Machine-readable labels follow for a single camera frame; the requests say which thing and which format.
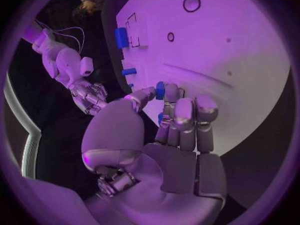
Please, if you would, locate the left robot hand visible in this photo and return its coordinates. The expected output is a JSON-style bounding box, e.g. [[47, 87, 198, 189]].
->
[[80, 82, 228, 225]]

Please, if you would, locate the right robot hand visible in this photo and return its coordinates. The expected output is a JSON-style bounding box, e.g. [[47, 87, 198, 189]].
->
[[69, 81, 112, 117]]

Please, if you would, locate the blue round plug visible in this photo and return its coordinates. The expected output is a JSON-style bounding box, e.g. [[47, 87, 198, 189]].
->
[[155, 81, 167, 101]]

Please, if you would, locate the white task board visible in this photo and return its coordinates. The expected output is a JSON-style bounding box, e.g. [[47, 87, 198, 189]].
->
[[115, 0, 292, 157]]

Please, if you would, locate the blue cylinder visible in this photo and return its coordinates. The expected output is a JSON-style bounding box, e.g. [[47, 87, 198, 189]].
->
[[121, 67, 138, 76]]

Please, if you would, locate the blue block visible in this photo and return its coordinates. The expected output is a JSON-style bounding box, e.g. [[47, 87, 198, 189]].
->
[[113, 27, 130, 50]]

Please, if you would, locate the white cable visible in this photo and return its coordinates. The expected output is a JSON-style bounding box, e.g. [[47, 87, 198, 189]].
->
[[34, 19, 80, 51], [54, 26, 86, 53]]

